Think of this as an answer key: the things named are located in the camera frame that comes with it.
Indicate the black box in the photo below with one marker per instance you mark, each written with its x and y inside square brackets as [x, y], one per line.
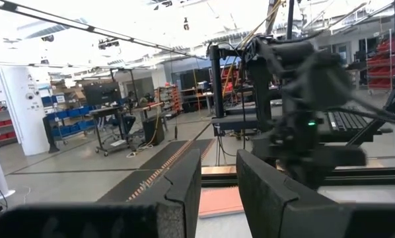
[153, 130]

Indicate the orange storage shelf rack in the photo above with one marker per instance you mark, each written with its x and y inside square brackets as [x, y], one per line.
[171, 99]

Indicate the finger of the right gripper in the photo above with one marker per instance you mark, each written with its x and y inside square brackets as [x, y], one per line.
[295, 175]
[316, 176]

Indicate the black wheeled desk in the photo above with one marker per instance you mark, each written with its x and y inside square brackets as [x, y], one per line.
[106, 112]

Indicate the black keyboard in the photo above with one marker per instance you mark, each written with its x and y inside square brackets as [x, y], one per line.
[346, 120]

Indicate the black workstation stand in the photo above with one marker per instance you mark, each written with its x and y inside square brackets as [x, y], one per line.
[237, 124]

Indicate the shelf with blue bins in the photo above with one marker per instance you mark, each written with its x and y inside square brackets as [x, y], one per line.
[72, 114]

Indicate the black floor mat orange stripes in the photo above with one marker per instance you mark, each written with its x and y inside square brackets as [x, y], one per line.
[158, 155]
[201, 147]

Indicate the black monitor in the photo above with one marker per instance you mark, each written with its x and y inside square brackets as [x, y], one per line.
[101, 94]

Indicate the ceiling light rail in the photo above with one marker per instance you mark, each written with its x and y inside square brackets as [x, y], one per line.
[68, 22]

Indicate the white pillar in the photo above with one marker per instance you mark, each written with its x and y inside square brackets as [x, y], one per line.
[25, 112]

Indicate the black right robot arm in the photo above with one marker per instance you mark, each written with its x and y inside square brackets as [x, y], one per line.
[300, 72]

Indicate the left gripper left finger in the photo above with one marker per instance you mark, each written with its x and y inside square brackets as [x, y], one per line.
[177, 205]

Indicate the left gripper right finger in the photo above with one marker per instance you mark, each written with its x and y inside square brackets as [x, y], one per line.
[267, 205]

